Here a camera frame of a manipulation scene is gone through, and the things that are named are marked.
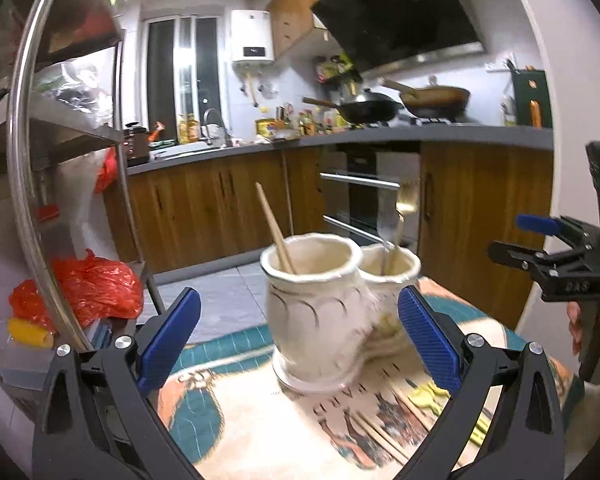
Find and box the yellow plastic utensil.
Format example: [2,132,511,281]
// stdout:
[407,379,451,416]
[469,415,490,446]

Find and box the kitchen faucet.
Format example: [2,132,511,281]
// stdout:
[202,107,230,148]

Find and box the kitchen window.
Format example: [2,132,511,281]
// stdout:
[140,14,224,145]

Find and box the person's right hand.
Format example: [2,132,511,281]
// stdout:
[566,301,583,356]

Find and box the yellow container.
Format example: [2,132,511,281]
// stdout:
[7,318,54,349]

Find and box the patterned quilted table mat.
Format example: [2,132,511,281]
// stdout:
[154,276,589,480]

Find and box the green air fryer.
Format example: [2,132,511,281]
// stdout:
[506,61,553,129]

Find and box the stainless steel shelf rack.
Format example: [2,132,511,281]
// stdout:
[0,0,154,401]

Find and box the brown frying pan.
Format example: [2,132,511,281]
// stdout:
[377,77,470,122]

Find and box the built-in oven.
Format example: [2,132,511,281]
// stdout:
[318,141,420,246]

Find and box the white ceramic double utensil holder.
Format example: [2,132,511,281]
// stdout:
[260,233,422,394]

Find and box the black wok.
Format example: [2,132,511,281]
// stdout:
[302,89,404,125]

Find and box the black range hood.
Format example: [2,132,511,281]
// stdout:
[312,0,486,73]

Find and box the yellow oil bottle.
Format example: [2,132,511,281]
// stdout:
[256,118,277,141]

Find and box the brown rice cooker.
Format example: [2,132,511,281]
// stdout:
[123,122,150,167]

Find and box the crumpled clear plastic bag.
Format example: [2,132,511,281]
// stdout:
[32,61,114,128]

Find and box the white water heater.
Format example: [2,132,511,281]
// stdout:
[230,10,275,65]

